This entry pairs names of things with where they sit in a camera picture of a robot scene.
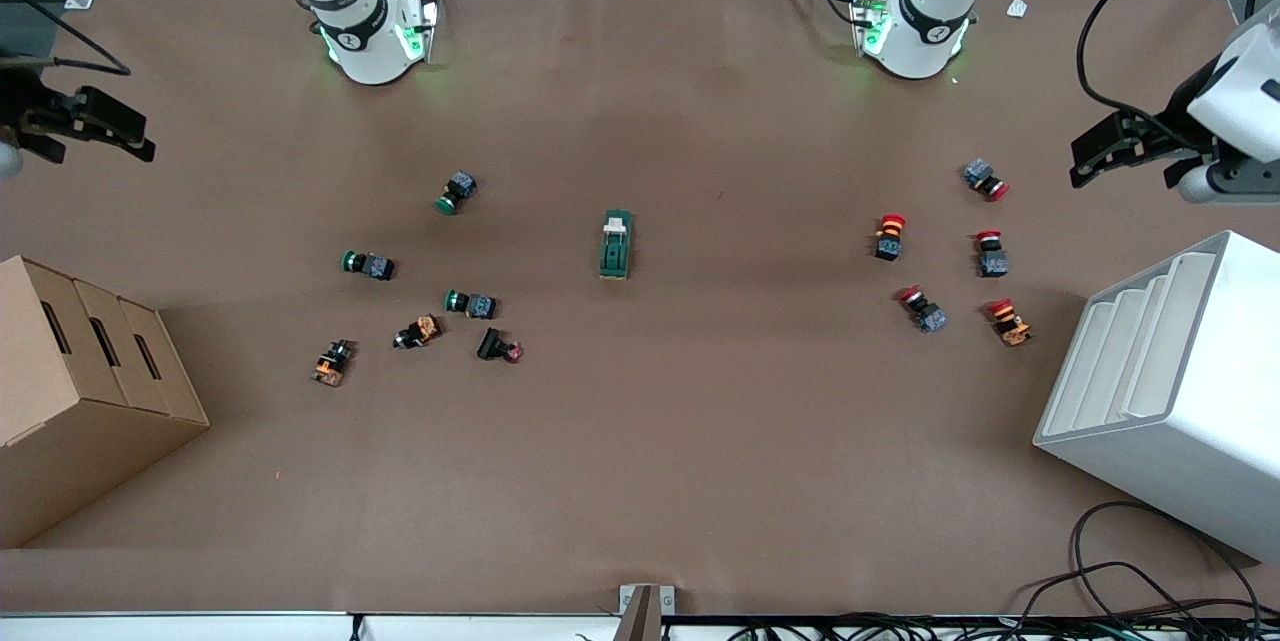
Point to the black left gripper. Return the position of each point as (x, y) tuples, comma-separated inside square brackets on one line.
[(1166, 129)]

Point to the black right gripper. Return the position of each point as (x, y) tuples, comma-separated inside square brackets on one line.
[(22, 107)]

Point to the green knife load switch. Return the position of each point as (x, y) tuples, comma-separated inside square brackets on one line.
[(616, 251)]

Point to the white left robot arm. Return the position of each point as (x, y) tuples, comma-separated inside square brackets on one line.
[(925, 31)]

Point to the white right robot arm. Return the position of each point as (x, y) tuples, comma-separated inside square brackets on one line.
[(365, 41)]

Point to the red button blue contact block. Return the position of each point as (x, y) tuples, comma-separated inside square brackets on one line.
[(991, 256), (984, 177), (924, 311)]

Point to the small white paper scrap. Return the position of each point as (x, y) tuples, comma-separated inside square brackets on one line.
[(1017, 7)]

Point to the red button orange contact block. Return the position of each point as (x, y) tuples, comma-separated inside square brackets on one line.
[(1010, 323)]

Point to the white slotted organizer bin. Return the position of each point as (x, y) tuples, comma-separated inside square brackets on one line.
[(1160, 391)]

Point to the red button orange collar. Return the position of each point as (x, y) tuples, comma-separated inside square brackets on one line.
[(889, 239)]

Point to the brown cardboard slotted box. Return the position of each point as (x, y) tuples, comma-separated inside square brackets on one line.
[(90, 401)]

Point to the green button blue contact block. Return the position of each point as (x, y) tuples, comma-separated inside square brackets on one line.
[(472, 304), (370, 266), (458, 191)]

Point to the black button orange contact block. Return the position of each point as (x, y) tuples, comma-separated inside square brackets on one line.
[(420, 331), (333, 363)]

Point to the black square pushbutton red terminals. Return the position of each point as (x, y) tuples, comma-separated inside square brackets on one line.
[(492, 344)]

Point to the brown table cover mat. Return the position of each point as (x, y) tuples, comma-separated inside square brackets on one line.
[(640, 441)]

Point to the grey metal mounting bracket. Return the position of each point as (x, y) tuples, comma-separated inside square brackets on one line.
[(645, 611)]

